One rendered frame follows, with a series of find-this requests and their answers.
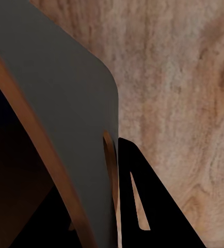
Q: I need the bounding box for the trash can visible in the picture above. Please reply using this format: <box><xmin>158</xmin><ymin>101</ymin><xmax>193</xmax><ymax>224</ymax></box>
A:
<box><xmin>0</xmin><ymin>0</ymin><xmax>119</xmax><ymax>248</ymax></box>

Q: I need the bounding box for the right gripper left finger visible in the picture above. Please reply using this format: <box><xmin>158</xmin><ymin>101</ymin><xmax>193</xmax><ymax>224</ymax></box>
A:
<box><xmin>9</xmin><ymin>185</ymin><xmax>83</xmax><ymax>248</ymax></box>

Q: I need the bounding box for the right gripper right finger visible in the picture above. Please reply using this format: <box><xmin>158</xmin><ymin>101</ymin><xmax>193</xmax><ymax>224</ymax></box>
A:
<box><xmin>118</xmin><ymin>137</ymin><xmax>206</xmax><ymax>248</ymax></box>

